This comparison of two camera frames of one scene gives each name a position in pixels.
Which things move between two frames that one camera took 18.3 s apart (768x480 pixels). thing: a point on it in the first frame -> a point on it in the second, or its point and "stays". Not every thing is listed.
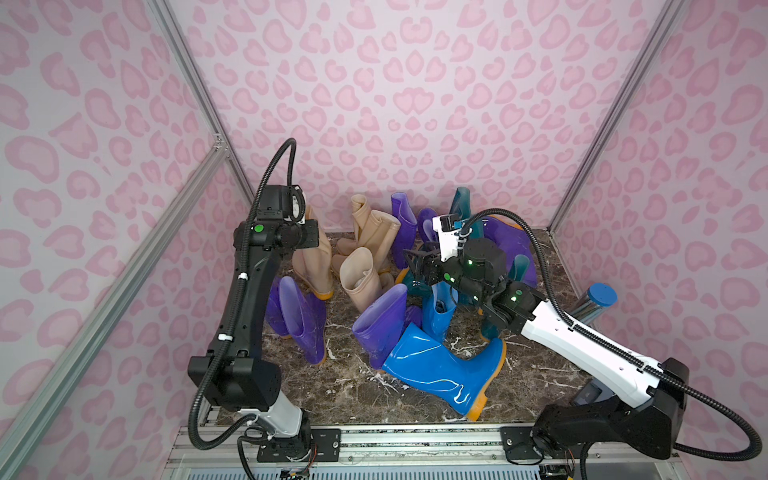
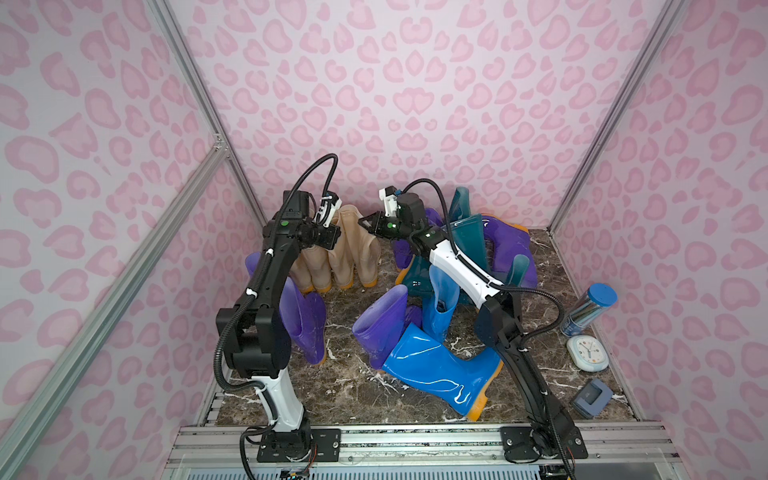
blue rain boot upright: [438, 309] stays
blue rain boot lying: [424, 363] stays
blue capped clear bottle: [597, 298] stays
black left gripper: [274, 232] -> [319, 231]
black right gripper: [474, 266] -> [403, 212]
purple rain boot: [304, 318] stays
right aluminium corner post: [668, 14] stays
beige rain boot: [314, 265] -> [341, 258]
